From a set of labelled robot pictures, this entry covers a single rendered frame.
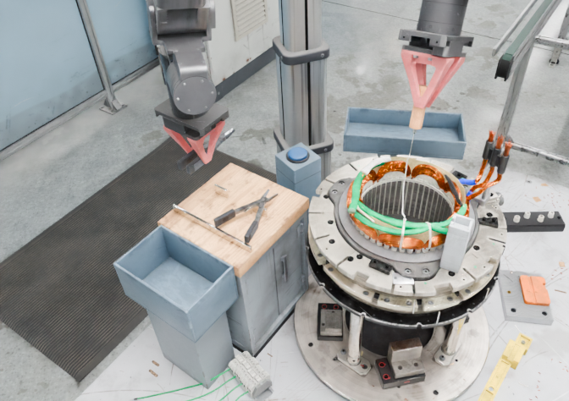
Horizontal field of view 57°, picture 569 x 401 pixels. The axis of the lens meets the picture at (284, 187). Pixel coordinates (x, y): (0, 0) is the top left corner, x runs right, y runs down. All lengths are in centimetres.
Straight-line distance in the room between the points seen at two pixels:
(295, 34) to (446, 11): 50
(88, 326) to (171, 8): 167
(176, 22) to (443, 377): 77
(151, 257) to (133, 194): 173
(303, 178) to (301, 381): 40
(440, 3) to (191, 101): 34
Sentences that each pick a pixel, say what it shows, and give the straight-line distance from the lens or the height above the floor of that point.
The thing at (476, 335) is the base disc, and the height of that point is 80.
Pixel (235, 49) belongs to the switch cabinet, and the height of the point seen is 25.
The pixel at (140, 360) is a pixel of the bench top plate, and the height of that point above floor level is 78.
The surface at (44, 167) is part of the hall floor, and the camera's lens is 306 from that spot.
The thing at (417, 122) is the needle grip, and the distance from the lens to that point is 76.
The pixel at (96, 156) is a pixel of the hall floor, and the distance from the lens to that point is 302.
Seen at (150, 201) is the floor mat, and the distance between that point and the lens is 261.
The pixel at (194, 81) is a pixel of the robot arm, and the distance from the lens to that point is 69.
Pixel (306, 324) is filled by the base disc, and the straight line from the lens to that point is 110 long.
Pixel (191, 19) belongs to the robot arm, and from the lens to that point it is 73.
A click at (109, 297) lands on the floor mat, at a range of 227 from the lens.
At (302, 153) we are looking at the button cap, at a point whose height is 104.
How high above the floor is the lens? 171
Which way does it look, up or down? 42 degrees down
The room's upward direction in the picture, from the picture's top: 3 degrees counter-clockwise
